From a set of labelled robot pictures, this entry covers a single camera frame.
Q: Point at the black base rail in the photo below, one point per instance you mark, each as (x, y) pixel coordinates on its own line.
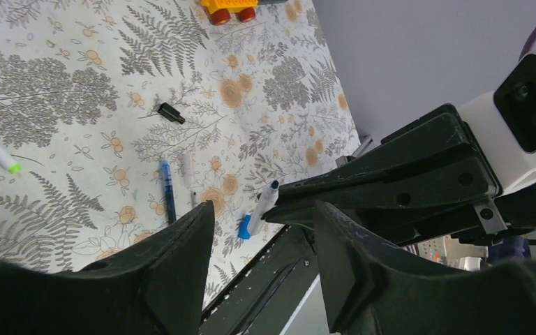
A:
(266, 293)

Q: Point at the blue gel pen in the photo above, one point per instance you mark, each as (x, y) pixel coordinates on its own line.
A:
(169, 193)

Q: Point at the orange toy car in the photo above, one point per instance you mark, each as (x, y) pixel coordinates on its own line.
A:
(221, 11)

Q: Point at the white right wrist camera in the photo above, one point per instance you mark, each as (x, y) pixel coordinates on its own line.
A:
(504, 124)

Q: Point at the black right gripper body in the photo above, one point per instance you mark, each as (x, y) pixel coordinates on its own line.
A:
(483, 223)

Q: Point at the floral table mat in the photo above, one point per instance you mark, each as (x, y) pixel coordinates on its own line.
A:
(80, 86)

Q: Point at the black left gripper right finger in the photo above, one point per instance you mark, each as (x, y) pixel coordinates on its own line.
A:
(371, 286)

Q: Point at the white pen dark tip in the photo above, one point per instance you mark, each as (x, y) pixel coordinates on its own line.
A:
(266, 201)

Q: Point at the clear pen cap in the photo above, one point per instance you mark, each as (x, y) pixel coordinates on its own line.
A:
(189, 177)

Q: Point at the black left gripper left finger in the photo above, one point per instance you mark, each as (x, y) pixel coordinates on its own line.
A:
(153, 287)

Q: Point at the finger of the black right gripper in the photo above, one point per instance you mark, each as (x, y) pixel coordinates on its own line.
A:
(428, 168)

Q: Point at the blue pen cap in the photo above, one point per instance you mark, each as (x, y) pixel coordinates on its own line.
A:
(243, 232)

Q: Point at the black pen cap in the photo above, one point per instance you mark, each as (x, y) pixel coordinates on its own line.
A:
(170, 113)

